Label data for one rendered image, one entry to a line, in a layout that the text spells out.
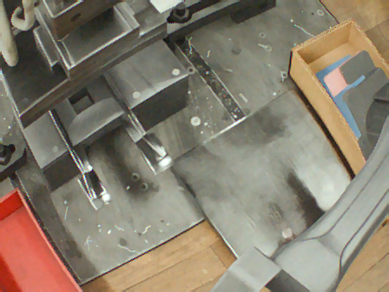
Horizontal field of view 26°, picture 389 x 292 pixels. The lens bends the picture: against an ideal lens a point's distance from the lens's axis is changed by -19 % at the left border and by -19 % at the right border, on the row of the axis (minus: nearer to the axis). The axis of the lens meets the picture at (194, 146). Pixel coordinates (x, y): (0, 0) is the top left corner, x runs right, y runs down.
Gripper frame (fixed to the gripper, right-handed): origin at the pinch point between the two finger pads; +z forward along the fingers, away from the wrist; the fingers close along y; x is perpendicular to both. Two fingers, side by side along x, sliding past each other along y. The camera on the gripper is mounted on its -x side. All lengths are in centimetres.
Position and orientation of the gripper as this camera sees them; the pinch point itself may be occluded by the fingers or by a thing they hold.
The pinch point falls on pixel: (352, 117)
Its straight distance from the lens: 96.4
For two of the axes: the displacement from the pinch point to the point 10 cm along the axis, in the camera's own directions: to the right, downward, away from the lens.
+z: -3.0, -0.9, 9.5
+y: -5.2, -8.2, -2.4
